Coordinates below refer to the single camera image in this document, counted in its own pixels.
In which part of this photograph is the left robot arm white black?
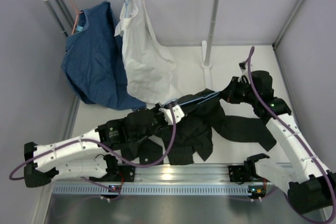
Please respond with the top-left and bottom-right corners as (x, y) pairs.
(24, 104), (185, 188)

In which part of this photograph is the blue hanger with white shirt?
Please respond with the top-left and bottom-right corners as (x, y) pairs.
(123, 0), (134, 18)

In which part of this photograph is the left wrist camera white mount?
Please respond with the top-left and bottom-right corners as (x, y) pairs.
(159, 105), (185, 125)

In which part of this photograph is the blue checked shirt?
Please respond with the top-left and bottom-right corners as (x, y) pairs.
(61, 1), (145, 110)

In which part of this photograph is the light blue hanger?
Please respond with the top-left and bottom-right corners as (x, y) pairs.
(161, 91), (219, 108)

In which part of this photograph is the aluminium rail with cable duct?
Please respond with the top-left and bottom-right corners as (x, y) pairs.
(45, 164), (272, 196)

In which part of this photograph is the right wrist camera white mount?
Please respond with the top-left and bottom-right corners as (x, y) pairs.
(238, 61), (250, 83)

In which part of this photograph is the black pinstriped shirt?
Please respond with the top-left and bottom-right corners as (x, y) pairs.
(121, 89), (277, 165)

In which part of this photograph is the pink hanger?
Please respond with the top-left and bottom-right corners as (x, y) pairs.
(64, 0), (85, 36)

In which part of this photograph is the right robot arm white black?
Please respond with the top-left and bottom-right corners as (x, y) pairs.
(219, 70), (335, 215)

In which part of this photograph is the white shirt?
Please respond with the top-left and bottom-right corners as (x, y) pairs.
(115, 0), (181, 103)

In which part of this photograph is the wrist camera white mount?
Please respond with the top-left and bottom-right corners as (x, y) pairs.
(159, 105), (185, 125)
(238, 61), (250, 83)

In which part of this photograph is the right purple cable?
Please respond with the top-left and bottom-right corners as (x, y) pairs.
(245, 46), (334, 222)

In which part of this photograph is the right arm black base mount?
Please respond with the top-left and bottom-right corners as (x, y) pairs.
(228, 165), (259, 184)

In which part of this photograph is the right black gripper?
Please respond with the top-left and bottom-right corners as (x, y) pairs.
(219, 77), (259, 105)

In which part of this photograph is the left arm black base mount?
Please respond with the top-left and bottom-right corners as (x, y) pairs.
(103, 165), (135, 183)

